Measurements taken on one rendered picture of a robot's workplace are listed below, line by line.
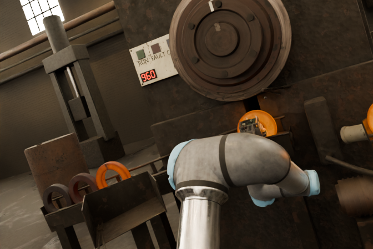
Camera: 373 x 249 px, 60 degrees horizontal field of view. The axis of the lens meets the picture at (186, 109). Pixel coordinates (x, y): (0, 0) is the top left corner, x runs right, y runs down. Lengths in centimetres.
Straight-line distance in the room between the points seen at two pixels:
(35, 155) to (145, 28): 259
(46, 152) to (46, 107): 625
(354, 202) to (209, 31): 74
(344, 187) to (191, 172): 64
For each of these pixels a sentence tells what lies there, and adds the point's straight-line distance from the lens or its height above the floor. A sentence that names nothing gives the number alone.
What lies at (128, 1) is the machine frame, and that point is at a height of 145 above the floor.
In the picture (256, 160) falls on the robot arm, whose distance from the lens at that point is 68.
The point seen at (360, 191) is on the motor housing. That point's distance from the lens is 120.
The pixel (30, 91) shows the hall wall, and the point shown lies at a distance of 1029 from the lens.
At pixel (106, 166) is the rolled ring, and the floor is 76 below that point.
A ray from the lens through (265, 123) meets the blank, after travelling 131.
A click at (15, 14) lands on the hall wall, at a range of 1046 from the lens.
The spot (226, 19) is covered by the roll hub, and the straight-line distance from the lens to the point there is 120.
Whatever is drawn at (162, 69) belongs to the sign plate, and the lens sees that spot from 149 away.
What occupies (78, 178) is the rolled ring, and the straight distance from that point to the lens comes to 172.
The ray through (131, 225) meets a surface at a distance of 121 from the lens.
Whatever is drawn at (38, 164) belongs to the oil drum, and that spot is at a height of 69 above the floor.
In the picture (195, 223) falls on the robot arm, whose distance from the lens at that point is 68.
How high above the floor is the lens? 100
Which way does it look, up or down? 4 degrees down
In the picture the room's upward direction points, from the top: 18 degrees counter-clockwise
